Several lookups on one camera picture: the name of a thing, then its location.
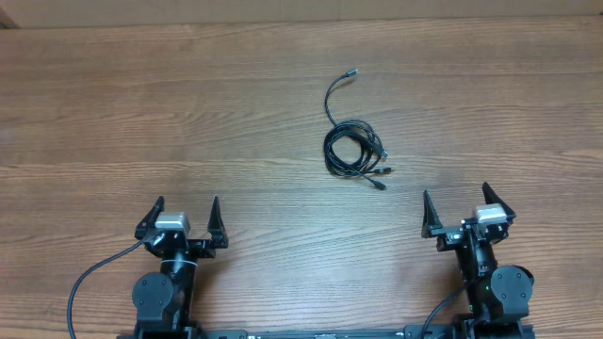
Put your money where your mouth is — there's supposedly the black USB cable short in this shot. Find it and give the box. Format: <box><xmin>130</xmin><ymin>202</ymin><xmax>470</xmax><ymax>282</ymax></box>
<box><xmin>329</xmin><ymin>122</ymin><xmax>388</xmax><ymax>192</ymax></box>

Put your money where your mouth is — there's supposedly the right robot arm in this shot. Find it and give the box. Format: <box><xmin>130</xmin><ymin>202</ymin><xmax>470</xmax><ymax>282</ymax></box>
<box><xmin>418</xmin><ymin>183</ymin><xmax>535</xmax><ymax>338</ymax></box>

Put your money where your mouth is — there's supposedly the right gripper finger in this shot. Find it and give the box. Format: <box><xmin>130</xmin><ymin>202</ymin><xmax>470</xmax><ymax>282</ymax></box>
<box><xmin>421</xmin><ymin>190</ymin><xmax>443</xmax><ymax>235</ymax></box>
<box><xmin>481</xmin><ymin>182</ymin><xmax>515</xmax><ymax>219</ymax></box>

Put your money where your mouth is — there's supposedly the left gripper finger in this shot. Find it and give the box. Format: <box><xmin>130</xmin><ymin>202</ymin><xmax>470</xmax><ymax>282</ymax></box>
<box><xmin>136</xmin><ymin>196</ymin><xmax>165</xmax><ymax>231</ymax></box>
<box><xmin>207</xmin><ymin>196</ymin><xmax>228</xmax><ymax>241</ymax></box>

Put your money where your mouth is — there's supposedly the black USB cable long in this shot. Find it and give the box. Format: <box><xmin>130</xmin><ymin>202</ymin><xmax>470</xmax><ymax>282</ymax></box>
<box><xmin>322</xmin><ymin>68</ymin><xmax>392</xmax><ymax>180</ymax></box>

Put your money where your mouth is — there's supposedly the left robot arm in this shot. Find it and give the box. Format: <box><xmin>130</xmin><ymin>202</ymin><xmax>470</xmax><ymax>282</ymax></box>
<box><xmin>131</xmin><ymin>197</ymin><xmax>229</xmax><ymax>338</ymax></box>

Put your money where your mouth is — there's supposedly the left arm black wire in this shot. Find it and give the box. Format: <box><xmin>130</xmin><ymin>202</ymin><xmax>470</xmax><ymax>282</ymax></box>
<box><xmin>66</xmin><ymin>237</ymin><xmax>148</xmax><ymax>339</ymax></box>

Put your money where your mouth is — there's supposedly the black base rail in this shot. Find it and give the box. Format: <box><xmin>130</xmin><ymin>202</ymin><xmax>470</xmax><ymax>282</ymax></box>
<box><xmin>203</xmin><ymin>325</ymin><xmax>461</xmax><ymax>339</ymax></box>

